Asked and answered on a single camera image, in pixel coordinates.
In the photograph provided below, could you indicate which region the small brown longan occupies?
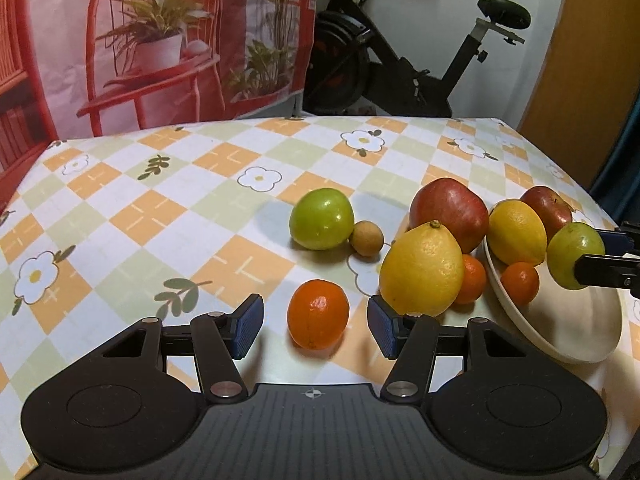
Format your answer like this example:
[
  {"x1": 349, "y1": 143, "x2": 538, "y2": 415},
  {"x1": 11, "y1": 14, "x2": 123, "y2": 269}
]
[{"x1": 349, "y1": 220, "x2": 384, "y2": 258}]

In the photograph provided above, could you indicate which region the large yellow lemon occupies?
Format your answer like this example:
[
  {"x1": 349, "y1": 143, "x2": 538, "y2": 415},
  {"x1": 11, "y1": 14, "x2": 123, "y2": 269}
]
[{"x1": 378, "y1": 220, "x2": 464, "y2": 316}]

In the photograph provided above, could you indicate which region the green apple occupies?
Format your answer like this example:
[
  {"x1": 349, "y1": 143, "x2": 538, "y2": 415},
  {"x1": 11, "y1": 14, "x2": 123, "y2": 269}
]
[
  {"x1": 547, "y1": 222, "x2": 605, "y2": 290},
  {"x1": 288, "y1": 188, "x2": 355, "y2": 250}
]

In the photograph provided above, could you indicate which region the checkered floral tablecloth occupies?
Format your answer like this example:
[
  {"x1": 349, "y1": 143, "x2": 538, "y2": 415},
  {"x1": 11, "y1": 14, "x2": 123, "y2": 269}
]
[{"x1": 1, "y1": 117, "x2": 613, "y2": 479}]

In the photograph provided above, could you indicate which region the pink printed backdrop cloth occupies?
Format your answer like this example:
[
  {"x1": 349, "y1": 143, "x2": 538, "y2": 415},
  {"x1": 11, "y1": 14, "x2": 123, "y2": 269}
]
[{"x1": 1, "y1": 0, "x2": 317, "y2": 200}]

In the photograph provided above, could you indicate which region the cream fruit bowl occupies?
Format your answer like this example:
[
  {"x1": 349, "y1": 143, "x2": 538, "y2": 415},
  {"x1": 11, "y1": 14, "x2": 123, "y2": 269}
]
[{"x1": 480, "y1": 235, "x2": 624, "y2": 364}]

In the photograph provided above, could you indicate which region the left small orange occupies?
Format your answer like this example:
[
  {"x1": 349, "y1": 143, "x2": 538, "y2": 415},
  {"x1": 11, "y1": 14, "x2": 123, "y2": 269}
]
[{"x1": 286, "y1": 280, "x2": 349, "y2": 351}]

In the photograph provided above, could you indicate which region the yellow lemon in bowl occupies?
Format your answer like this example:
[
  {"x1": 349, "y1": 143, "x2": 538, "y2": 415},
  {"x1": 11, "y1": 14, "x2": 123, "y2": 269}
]
[{"x1": 487, "y1": 200, "x2": 548, "y2": 266}]

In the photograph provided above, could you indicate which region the black exercise bike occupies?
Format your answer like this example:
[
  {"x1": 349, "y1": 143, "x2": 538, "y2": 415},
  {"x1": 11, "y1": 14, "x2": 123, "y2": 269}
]
[{"x1": 301, "y1": 0, "x2": 533, "y2": 118}]

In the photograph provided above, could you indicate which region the middle small orange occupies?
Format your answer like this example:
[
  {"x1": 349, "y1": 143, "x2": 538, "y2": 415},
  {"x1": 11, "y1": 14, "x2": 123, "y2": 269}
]
[{"x1": 454, "y1": 255, "x2": 487, "y2": 304}]

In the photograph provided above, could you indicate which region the small orange in bowl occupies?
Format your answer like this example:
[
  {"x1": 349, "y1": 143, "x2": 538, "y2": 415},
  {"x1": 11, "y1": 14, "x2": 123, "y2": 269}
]
[{"x1": 500, "y1": 262, "x2": 539, "y2": 308}]

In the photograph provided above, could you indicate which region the red apple in bowl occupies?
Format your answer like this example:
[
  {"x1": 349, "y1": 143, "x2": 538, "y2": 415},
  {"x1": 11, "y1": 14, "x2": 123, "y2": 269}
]
[{"x1": 521, "y1": 185, "x2": 573, "y2": 242}]

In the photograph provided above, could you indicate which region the large red apple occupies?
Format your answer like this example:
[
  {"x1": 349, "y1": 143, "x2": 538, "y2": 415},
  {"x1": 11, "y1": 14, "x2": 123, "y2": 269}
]
[{"x1": 409, "y1": 178, "x2": 489, "y2": 254}]

